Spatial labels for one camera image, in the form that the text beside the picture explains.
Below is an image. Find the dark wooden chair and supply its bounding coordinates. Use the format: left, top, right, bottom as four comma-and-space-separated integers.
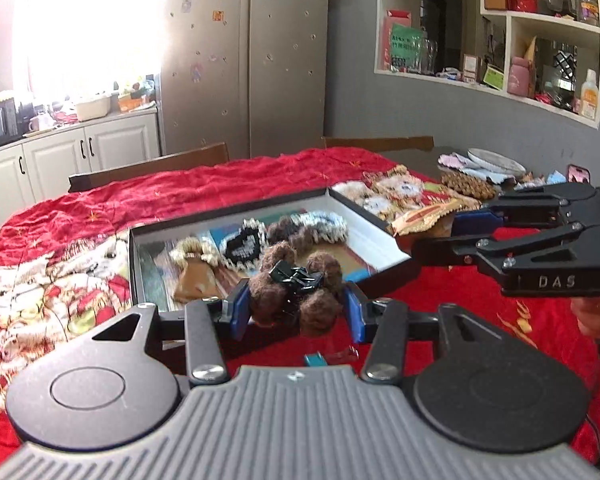
322, 135, 435, 154
68, 142, 230, 194

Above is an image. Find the white plastic bottle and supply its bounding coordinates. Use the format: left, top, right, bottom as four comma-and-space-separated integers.
578, 68, 600, 121

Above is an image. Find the white plastic basin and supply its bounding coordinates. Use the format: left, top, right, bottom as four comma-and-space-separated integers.
74, 94, 113, 122

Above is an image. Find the black shallow cardboard box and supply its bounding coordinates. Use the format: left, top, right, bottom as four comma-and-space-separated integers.
128, 187, 422, 322

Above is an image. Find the red printed blanket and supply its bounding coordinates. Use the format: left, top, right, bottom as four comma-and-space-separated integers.
0, 147, 600, 461

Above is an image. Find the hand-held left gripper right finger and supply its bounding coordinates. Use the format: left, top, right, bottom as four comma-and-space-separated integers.
343, 284, 491, 387

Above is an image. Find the wooden bead mat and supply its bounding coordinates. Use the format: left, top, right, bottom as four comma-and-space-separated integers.
439, 169, 499, 202

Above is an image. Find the glass jar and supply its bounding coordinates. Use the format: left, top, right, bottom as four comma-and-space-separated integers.
577, 0, 600, 27

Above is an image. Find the person's right hand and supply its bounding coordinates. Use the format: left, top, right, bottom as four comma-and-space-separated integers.
571, 297, 600, 342

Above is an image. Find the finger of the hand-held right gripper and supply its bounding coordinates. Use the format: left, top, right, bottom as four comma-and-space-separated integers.
412, 222, 600, 276
452, 183, 599, 236

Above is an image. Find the grey lace-trimmed scrunchie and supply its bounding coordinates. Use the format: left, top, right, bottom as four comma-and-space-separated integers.
289, 209, 352, 247

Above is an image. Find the black lace-trimmed scrunchie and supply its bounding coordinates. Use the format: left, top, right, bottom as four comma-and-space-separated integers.
218, 218, 269, 274

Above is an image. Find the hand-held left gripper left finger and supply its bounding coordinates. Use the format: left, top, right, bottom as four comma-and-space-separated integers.
92, 280, 251, 386

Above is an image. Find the white kitchen cabinet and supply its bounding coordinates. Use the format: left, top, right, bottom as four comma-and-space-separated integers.
0, 110, 162, 221

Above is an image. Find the brown pompom claw clip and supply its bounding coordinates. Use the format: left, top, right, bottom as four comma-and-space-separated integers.
247, 239, 344, 337

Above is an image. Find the pink jar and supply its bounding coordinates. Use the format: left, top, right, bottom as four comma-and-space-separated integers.
507, 57, 532, 98

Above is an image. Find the red envelope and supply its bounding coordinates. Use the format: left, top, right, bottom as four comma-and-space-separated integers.
384, 8, 413, 29

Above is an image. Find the beige refrigerator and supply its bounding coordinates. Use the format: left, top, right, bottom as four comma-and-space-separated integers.
159, 0, 330, 157

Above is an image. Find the white plate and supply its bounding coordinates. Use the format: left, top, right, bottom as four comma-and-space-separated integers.
467, 147, 528, 174

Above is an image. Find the brown knitted hair accessory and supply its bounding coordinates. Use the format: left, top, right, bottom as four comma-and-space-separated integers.
267, 215, 307, 247

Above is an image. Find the pink cloth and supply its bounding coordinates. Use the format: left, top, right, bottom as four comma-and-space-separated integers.
437, 152, 474, 169

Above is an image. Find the white wall shelf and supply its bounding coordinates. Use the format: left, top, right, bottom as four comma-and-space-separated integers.
373, 0, 600, 132

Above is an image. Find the green sign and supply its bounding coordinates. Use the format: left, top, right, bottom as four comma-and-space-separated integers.
389, 24, 424, 73

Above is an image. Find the beige lace-trimmed scrunchie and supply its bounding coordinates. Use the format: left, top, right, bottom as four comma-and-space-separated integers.
169, 236, 222, 267

